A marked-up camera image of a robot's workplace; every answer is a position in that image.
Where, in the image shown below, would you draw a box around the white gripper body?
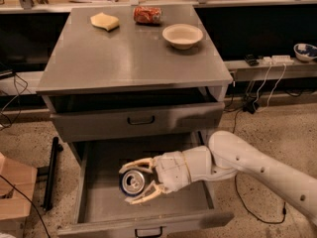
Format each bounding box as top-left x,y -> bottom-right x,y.
154,151 -> 191,193

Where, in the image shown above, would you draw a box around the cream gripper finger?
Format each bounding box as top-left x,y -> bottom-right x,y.
125,180 -> 163,204
119,158 -> 154,174

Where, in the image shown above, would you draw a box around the blue pepsi can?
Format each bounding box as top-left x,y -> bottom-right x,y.
120,170 -> 146,197

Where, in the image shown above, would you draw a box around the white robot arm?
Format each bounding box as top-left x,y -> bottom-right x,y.
119,131 -> 317,224

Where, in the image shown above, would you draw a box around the open middle grey drawer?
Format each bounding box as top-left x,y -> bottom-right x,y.
58,133 -> 234,238

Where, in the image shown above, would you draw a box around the grey metal drawer cabinet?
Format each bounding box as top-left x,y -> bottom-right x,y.
35,4 -> 234,147

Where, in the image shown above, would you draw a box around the red crushed soda can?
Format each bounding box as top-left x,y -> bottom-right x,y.
133,6 -> 162,25

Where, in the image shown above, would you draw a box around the black bar on floor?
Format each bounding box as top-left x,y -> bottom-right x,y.
42,137 -> 63,211

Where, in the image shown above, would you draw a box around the wooden box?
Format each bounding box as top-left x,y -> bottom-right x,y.
0,154 -> 37,238

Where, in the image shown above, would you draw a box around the white paper bowl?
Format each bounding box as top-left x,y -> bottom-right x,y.
162,24 -> 203,50

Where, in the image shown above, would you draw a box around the black remote device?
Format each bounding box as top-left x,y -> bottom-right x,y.
245,55 -> 259,66

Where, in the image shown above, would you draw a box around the yellow sponge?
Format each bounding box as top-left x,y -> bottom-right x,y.
90,13 -> 120,32

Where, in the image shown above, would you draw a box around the white power strip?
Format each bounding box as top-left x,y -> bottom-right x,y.
263,55 -> 294,65

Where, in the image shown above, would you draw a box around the blue white ceramic bowl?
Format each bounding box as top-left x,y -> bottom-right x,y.
293,44 -> 317,61

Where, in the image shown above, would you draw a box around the black drawer handle lower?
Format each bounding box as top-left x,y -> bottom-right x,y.
135,226 -> 162,238

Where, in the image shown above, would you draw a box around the black drawer handle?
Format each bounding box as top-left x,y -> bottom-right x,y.
127,115 -> 156,126
135,226 -> 162,238

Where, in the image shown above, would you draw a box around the black drawer handle upper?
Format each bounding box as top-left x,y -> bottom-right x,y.
127,115 -> 156,126

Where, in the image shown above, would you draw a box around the black cable on floor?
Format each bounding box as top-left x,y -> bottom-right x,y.
231,108 -> 287,225

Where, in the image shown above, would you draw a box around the white cable from strip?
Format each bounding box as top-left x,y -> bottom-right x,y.
252,62 -> 287,113

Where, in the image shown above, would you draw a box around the black cables at left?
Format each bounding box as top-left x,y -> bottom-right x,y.
0,70 -> 30,131

